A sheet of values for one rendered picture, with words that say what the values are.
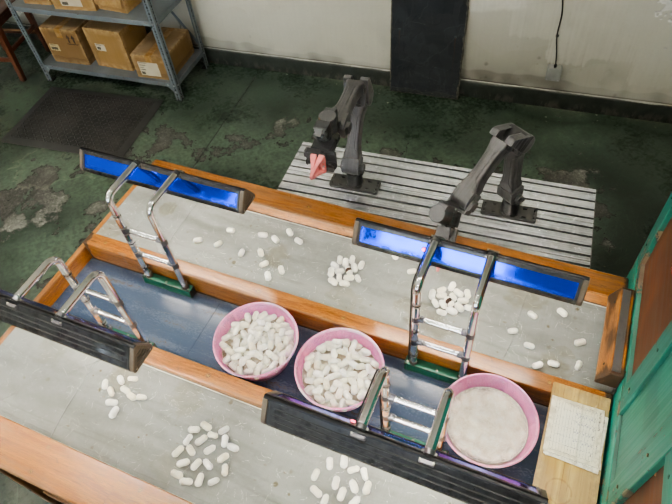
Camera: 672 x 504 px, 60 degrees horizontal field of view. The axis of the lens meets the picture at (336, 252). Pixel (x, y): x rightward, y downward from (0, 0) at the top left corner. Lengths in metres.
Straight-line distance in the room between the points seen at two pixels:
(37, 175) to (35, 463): 2.41
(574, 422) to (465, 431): 0.29
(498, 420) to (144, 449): 0.99
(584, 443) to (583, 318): 0.42
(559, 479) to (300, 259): 1.03
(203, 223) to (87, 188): 1.62
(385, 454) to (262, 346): 0.68
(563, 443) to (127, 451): 1.18
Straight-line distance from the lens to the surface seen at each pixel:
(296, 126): 3.71
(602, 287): 1.99
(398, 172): 2.37
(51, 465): 1.86
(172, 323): 2.04
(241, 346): 1.85
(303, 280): 1.95
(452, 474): 1.27
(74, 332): 1.61
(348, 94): 2.04
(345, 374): 1.75
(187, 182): 1.84
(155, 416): 1.82
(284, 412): 1.33
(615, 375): 1.72
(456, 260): 1.56
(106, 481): 1.77
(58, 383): 2.00
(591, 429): 1.72
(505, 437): 1.71
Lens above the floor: 2.30
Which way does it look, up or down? 51 degrees down
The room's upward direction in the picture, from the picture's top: 7 degrees counter-clockwise
